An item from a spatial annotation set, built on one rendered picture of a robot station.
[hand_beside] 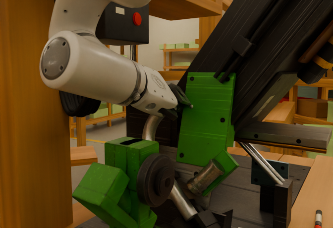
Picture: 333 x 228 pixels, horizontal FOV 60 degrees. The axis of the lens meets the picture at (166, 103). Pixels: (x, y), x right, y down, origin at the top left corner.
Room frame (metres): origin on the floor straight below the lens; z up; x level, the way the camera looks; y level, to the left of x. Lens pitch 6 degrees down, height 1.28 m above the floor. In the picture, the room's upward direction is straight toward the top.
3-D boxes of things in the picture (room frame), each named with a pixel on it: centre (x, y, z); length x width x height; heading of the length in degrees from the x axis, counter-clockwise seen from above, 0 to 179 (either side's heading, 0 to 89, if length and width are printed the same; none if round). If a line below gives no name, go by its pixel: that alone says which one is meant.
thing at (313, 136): (0.77, -0.22, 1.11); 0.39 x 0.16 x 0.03; 57
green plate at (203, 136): (0.66, -0.10, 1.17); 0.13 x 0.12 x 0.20; 147
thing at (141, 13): (0.78, 0.14, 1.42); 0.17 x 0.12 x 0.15; 147
